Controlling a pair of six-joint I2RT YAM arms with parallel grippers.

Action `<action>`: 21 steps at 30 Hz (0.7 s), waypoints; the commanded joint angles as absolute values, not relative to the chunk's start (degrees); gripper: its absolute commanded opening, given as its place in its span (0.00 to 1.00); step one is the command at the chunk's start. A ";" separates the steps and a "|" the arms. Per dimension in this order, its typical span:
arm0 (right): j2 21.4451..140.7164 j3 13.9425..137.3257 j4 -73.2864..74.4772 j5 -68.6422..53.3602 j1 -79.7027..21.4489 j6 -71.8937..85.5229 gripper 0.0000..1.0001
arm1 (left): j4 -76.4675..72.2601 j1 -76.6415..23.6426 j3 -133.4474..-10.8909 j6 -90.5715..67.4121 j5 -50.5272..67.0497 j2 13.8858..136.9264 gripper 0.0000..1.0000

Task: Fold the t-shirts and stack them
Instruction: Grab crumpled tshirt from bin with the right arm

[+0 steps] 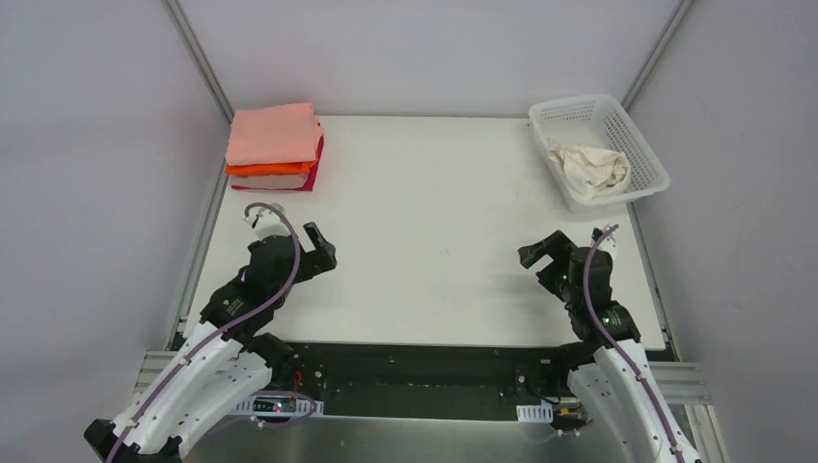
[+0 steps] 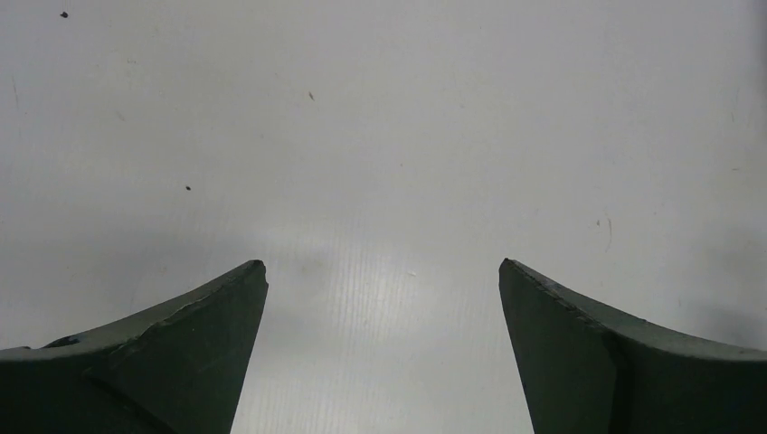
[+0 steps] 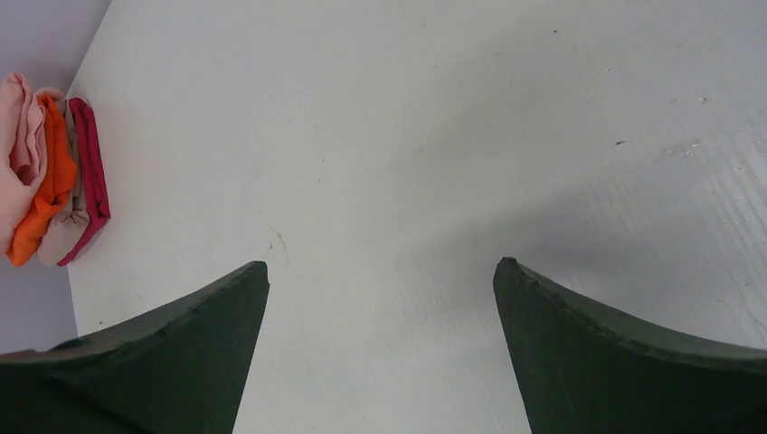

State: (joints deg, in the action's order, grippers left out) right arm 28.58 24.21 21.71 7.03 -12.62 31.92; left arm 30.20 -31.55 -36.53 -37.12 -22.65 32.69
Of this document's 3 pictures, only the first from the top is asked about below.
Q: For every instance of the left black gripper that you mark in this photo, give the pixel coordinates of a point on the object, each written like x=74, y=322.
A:
x=313, y=254

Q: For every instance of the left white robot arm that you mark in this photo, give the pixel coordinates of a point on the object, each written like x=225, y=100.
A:
x=225, y=359

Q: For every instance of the white plastic basket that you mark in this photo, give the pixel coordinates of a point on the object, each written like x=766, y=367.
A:
x=598, y=121

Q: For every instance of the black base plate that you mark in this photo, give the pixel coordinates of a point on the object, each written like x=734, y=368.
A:
x=427, y=382

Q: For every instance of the white t shirt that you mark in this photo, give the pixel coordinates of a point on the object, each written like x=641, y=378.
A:
x=590, y=172

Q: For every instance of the right white cable duct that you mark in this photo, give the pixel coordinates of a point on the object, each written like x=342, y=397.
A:
x=537, y=413

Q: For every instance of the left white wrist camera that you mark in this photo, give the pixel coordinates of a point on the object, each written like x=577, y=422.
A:
x=265, y=220

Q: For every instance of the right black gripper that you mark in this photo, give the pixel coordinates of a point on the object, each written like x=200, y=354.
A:
x=545, y=257

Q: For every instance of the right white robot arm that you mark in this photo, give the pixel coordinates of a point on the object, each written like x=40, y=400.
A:
x=607, y=368

